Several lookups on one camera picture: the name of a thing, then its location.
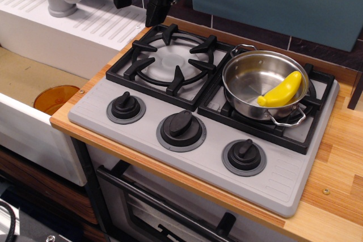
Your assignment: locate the stainless steel pot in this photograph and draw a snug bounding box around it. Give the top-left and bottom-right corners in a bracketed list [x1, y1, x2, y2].
[222, 44, 309, 128]

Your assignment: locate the black left burner grate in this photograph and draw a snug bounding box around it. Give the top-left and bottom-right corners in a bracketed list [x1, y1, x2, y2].
[106, 24, 232, 111]

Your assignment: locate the black burner grate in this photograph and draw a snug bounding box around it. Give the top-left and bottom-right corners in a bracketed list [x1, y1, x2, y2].
[106, 24, 232, 111]
[198, 56, 339, 154]

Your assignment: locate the white toy sink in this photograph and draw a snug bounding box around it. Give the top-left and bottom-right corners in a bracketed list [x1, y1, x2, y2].
[1, 0, 146, 186]

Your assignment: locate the black left stove knob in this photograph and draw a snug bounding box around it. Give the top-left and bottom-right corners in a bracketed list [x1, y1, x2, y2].
[106, 91, 146, 125]

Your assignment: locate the black stove knob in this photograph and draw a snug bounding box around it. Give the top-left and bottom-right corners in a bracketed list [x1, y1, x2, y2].
[106, 91, 146, 125]
[222, 139, 267, 177]
[156, 110, 206, 152]

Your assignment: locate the orange plastic drain plate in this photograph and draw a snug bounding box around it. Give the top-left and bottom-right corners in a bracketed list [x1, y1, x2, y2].
[33, 85, 79, 116]

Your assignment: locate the black middle stove knob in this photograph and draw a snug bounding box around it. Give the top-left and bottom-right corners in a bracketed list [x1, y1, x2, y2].
[156, 110, 206, 152]

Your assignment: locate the grey toy stove top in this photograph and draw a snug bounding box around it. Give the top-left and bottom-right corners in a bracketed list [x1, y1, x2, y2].
[68, 25, 339, 217]

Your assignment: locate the yellow plastic banana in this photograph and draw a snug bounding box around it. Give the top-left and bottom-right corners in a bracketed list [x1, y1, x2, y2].
[257, 71, 302, 108]

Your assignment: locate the teal panel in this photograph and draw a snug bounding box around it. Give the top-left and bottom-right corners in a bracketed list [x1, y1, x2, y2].
[193, 0, 362, 52]

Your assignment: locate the black right stove knob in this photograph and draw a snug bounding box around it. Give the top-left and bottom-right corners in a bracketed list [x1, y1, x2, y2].
[222, 139, 267, 177]

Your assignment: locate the toy oven door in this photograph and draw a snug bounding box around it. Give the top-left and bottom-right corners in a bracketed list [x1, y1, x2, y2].
[87, 145, 291, 241]

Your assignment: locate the black right burner grate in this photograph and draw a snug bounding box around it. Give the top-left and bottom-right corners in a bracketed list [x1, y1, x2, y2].
[198, 56, 339, 154]

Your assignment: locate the black oven door handle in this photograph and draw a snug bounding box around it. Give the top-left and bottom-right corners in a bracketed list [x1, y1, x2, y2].
[96, 161, 235, 241]

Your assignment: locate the black cable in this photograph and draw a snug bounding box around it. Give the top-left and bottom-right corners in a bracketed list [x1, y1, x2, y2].
[0, 199, 17, 242]

